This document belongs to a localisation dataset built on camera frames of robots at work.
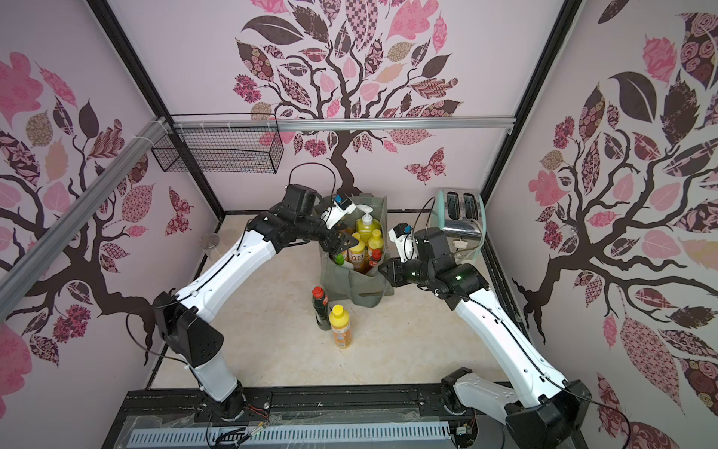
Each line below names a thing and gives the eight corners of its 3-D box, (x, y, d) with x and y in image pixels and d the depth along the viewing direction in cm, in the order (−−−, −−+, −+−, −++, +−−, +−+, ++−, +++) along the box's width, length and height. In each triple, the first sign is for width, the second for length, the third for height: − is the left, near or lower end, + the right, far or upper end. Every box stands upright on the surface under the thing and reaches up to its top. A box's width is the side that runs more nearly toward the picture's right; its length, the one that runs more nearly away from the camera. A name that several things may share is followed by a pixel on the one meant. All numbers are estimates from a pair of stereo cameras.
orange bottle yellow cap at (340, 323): (336, 349, 86) (328, 316, 67) (341, 338, 88) (335, 303, 69) (347, 354, 85) (341, 321, 66) (352, 342, 87) (348, 308, 68)
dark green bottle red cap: (318, 331, 88) (309, 306, 75) (320, 312, 92) (312, 285, 79) (331, 331, 88) (325, 306, 75) (333, 312, 92) (327, 285, 79)
